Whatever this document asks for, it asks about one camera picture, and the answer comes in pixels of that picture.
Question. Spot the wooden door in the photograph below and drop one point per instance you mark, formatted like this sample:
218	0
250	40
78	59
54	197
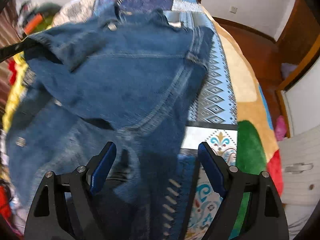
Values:
299	42

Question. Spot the clothes pile with orange box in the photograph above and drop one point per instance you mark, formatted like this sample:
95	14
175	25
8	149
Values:
34	17

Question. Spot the red garment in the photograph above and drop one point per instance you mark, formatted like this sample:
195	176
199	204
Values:
13	72

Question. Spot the white wall socket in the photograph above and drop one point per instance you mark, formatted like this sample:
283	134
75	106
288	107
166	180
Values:
233	9

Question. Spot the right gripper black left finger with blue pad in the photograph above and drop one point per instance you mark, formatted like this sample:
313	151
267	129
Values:
48	216

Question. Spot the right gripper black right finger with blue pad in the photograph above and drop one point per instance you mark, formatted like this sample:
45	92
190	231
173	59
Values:
264	218

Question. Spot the white cabinet with handle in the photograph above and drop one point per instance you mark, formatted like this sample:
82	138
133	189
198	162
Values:
300	152

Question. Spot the blue denim jacket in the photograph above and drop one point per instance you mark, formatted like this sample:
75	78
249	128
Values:
125	77

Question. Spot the striped pink curtain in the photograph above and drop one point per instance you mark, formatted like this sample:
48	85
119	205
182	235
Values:
10	34

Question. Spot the pink slipper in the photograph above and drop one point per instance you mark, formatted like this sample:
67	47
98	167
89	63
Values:
280	129

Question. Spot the blue patchwork bed sheet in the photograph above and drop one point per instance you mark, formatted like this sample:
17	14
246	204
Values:
191	203

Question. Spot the tan multicolour plush blanket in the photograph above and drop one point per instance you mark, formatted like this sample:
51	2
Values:
252	129

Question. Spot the yellow cartoon garment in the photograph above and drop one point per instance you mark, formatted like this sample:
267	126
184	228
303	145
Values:
16	93

